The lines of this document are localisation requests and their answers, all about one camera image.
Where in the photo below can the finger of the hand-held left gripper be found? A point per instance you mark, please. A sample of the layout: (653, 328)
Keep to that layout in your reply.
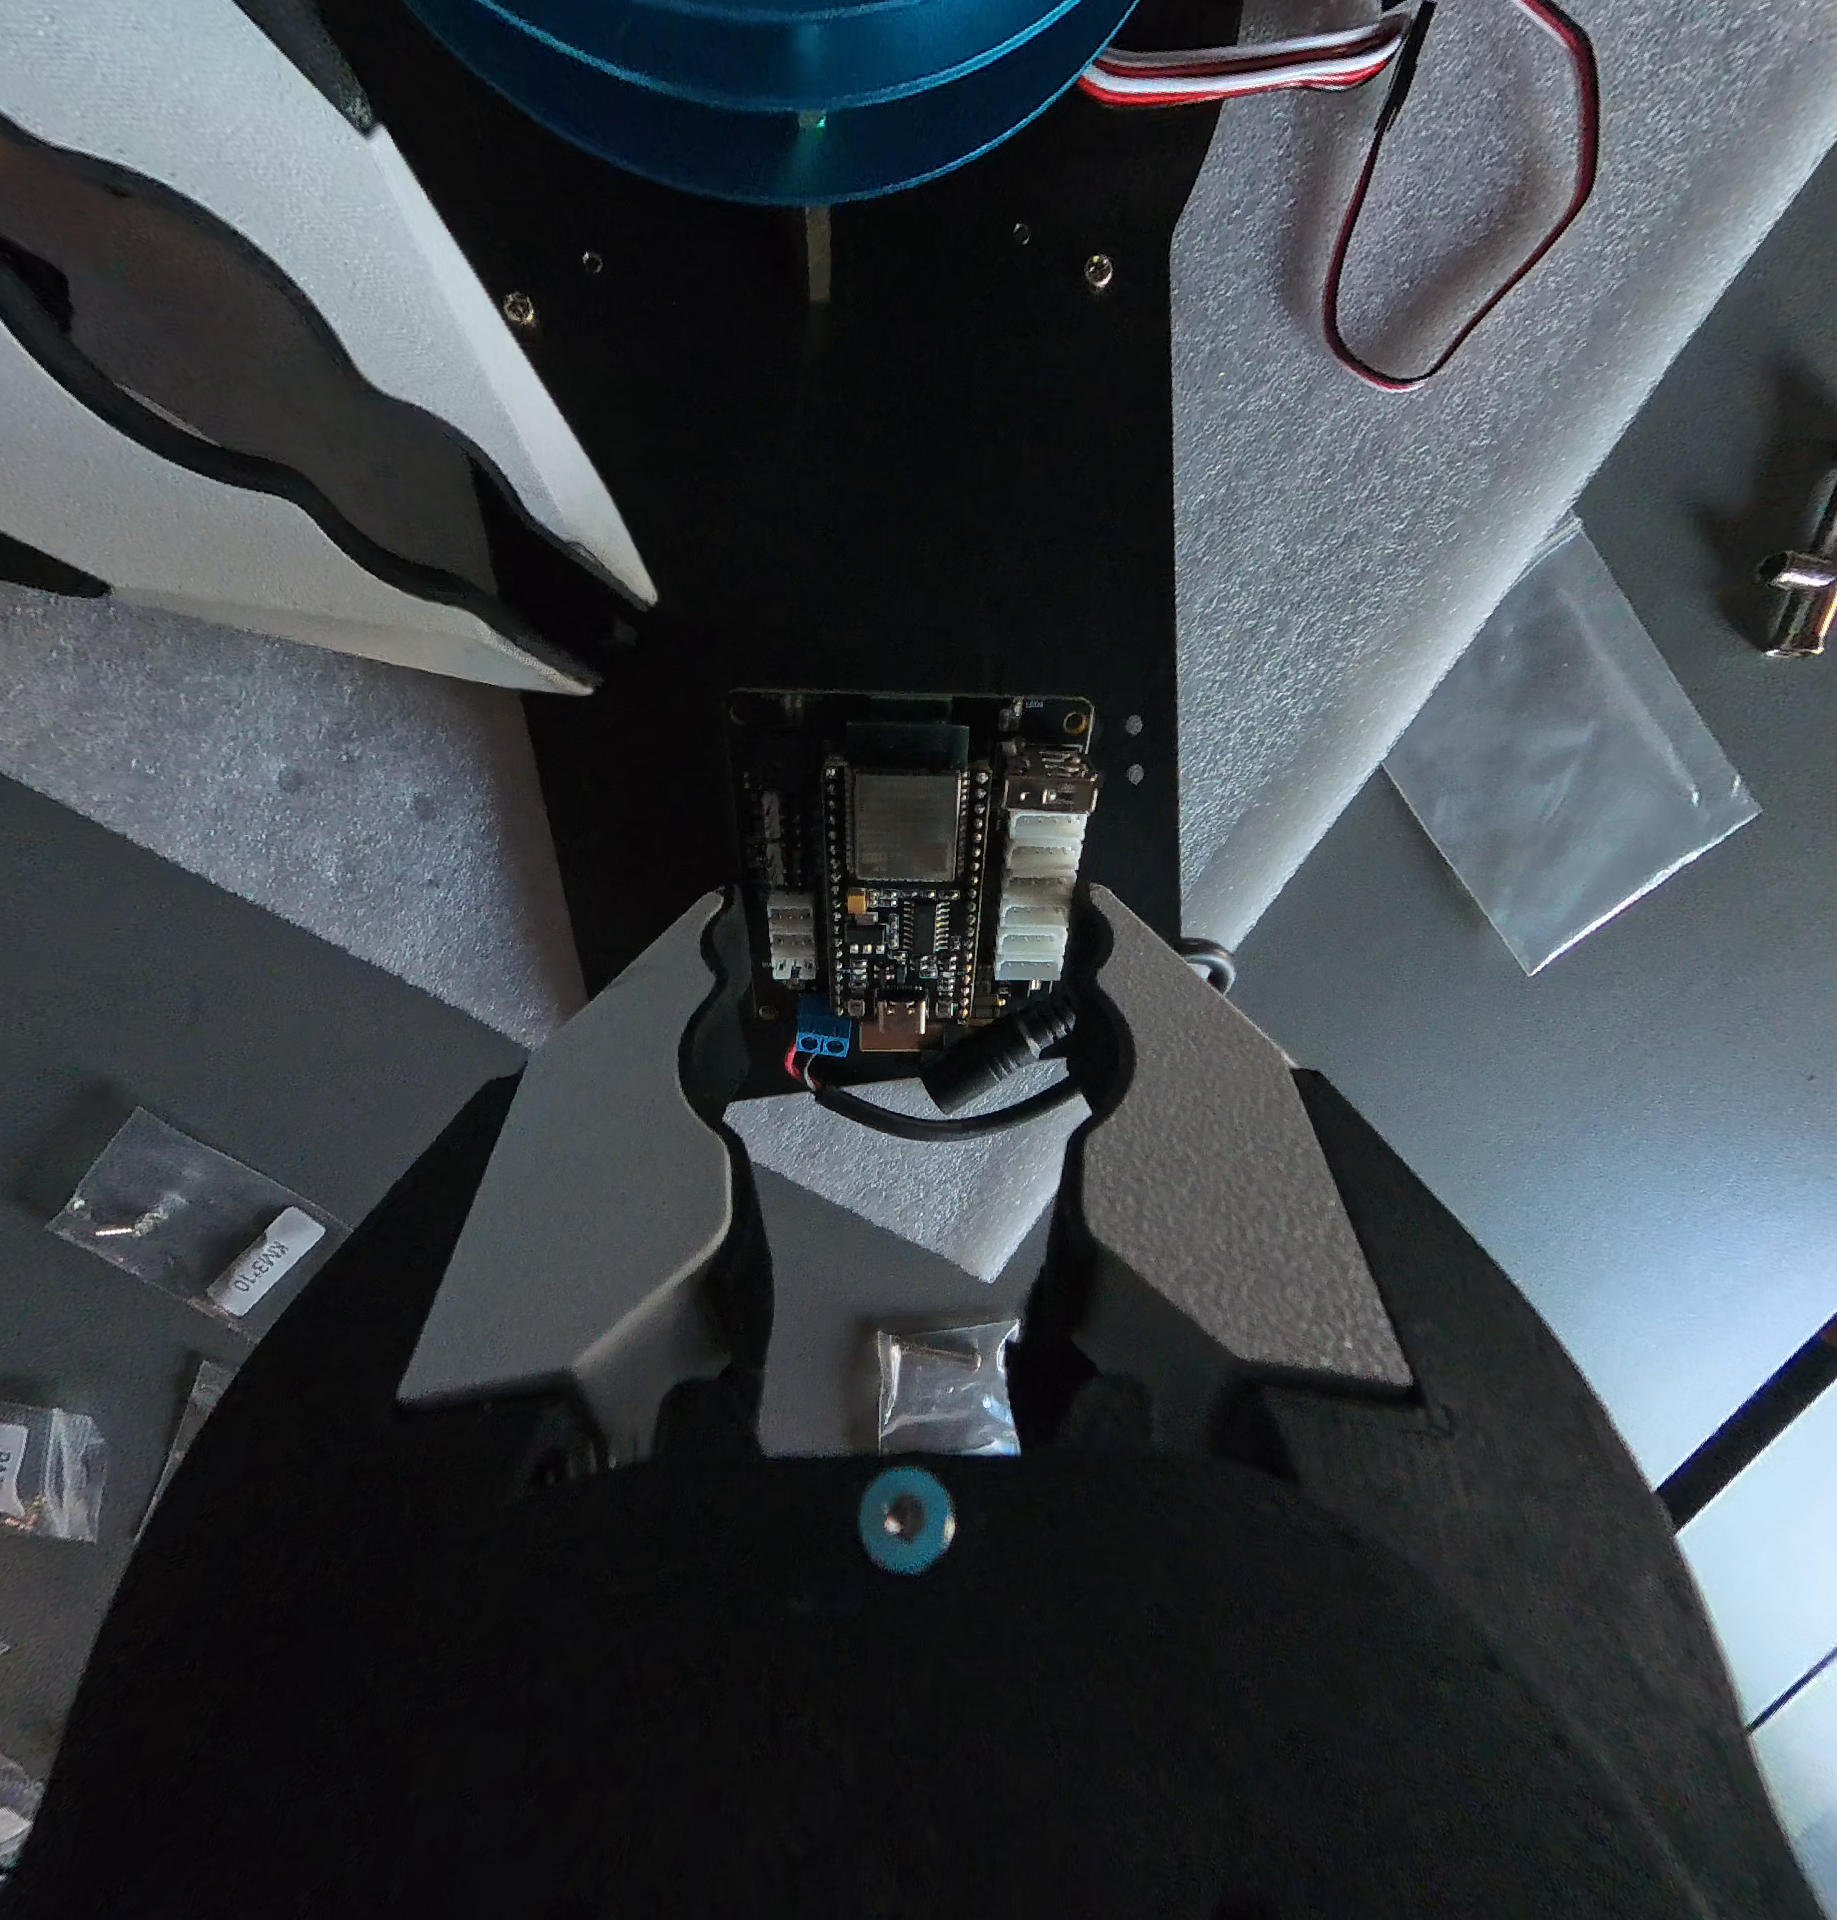
(108, 480)
(332, 226)

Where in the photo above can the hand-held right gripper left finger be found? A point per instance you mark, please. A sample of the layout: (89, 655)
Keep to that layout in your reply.
(588, 1200)

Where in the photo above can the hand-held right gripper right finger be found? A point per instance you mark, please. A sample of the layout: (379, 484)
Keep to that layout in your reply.
(1234, 1200)

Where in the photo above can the black circuit board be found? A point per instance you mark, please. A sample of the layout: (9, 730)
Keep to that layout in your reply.
(904, 840)

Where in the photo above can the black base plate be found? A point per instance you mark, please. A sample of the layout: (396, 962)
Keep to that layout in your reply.
(859, 496)

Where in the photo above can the blue toy robot arm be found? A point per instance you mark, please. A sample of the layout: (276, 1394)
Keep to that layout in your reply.
(782, 91)

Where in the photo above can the grey desk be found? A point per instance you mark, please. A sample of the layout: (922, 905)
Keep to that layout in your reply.
(1533, 1200)

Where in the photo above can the small clear screw bag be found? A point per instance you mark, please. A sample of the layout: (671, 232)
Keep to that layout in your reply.
(949, 1396)

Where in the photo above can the scatter of clear parts bags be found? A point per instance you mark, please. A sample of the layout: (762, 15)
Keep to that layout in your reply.
(183, 1216)

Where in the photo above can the large empty clear bag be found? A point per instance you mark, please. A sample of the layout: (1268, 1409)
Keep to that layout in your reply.
(1578, 766)

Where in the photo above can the white foam sheet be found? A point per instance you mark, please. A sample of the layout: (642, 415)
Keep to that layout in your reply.
(1384, 600)

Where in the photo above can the metal cross wrench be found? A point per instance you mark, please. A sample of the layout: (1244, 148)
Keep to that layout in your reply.
(1826, 576)

